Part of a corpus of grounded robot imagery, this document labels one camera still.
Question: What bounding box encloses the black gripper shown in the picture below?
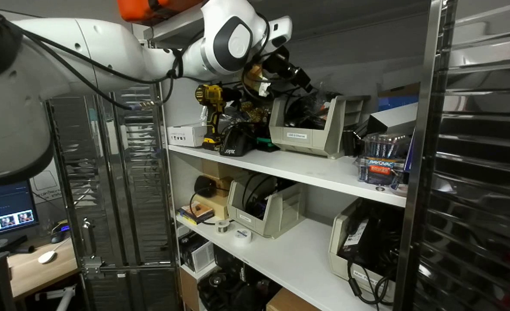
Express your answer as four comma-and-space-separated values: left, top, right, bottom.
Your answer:
263, 47, 313, 91

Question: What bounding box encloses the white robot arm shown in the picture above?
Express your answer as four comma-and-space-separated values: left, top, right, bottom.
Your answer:
0, 0, 292, 185

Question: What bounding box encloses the white cardboard box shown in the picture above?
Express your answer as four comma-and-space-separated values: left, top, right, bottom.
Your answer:
168, 124, 206, 147

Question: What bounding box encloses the battery pack box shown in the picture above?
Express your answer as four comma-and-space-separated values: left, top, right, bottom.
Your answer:
356, 133, 410, 186

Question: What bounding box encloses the brown cardboard box bottom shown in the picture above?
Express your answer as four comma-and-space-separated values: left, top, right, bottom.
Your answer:
266, 288, 318, 311

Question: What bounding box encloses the black battery charger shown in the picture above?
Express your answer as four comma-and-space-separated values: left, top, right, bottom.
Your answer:
220, 123, 256, 157

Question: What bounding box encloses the beige bin upper shelf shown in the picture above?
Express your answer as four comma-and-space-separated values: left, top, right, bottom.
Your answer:
268, 93, 346, 157

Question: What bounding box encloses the beige bin shelf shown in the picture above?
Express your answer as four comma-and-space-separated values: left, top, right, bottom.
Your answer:
227, 174, 306, 238
268, 93, 346, 157
329, 199, 405, 288

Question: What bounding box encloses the white upper shelf board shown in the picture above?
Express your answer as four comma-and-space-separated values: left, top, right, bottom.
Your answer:
170, 145, 406, 207

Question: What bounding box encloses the orange case top shelf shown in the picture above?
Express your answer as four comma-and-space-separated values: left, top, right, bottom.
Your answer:
118, 0, 204, 24

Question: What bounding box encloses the beige bin middle shelf left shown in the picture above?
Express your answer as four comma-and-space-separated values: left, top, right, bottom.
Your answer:
227, 174, 306, 238

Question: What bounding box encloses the black round pouch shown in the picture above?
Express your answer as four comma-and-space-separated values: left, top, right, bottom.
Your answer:
194, 176, 216, 197

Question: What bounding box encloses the white tape roll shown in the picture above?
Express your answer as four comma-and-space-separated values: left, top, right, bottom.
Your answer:
235, 228, 253, 242

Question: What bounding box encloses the beige bin middle shelf right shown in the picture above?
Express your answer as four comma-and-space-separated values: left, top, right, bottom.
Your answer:
329, 199, 405, 288

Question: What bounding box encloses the white computer mouse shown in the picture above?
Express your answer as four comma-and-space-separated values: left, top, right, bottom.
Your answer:
36, 250, 57, 264

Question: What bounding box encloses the computer monitor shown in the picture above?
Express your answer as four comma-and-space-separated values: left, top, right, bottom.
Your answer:
0, 181, 38, 235

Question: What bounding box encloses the wooden desk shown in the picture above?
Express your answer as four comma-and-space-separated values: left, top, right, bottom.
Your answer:
7, 240, 78, 301

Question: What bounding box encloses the yellow black cordless drill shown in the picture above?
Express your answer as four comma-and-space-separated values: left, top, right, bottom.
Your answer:
196, 83, 240, 148

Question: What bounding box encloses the chrome wire rack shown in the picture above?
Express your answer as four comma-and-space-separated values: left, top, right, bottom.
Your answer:
49, 86, 182, 311

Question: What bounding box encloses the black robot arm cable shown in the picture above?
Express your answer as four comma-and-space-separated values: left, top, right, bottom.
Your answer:
0, 10, 187, 110

